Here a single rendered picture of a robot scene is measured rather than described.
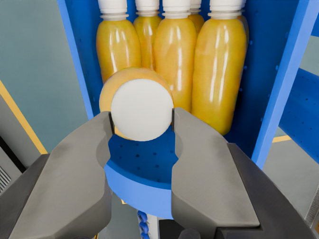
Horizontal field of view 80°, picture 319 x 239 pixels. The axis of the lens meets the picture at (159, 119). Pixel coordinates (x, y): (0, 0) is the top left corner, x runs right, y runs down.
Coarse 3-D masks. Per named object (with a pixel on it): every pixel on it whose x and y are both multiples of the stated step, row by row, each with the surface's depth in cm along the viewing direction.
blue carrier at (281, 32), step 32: (64, 0) 20; (96, 0) 29; (128, 0) 33; (160, 0) 35; (256, 0) 29; (288, 0) 24; (256, 32) 30; (288, 32) 24; (96, 64) 31; (256, 64) 32; (288, 64) 17; (96, 96) 31; (256, 96) 33; (288, 96) 21; (256, 128) 33; (128, 160) 33; (160, 160) 33; (256, 160) 23; (128, 192) 25; (160, 192) 22
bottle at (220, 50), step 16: (224, 16) 23; (208, 32) 24; (224, 32) 23; (240, 32) 23; (208, 48) 24; (224, 48) 23; (240, 48) 24; (208, 64) 25; (224, 64) 24; (240, 64) 25; (208, 80) 26; (224, 80) 25; (240, 80) 27; (192, 96) 30; (208, 96) 27; (224, 96) 27; (192, 112) 31; (208, 112) 28; (224, 112) 28; (224, 128) 30
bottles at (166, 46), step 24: (120, 0) 26; (144, 0) 30; (168, 0) 25; (192, 0) 31; (120, 24) 26; (144, 24) 31; (168, 24) 26; (192, 24) 27; (96, 48) 28; (120, 48) 27; (144, 48) 32; (168, 48) 27; (192, 48) 27; (168, 72) 29; (192, 72) 29
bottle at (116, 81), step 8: (120, 72) 16; (128, 72) 15; (136, 72) 15; (144, 72) 15; (152, 72) 16; (112, 80) 15; (120, 80) 14; (128, 80) 14; (152, 80) 15; (160, 80) 15; (104, 88) 16; (112, 88) 14; (168, 88) 16; (104, 96) 15; (112, 96) 14; (104, 104) 15; (120, 136) 16
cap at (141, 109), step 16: (144, 80) 11; (128, 96) 11; (144, 96) 12; (160, 96) 12; (112, 112) 11; (128, 112) 12; (144, 112) 12; (160, 112) 12; (128, 128) 12; (144, 128) 12; (160, 128) 12
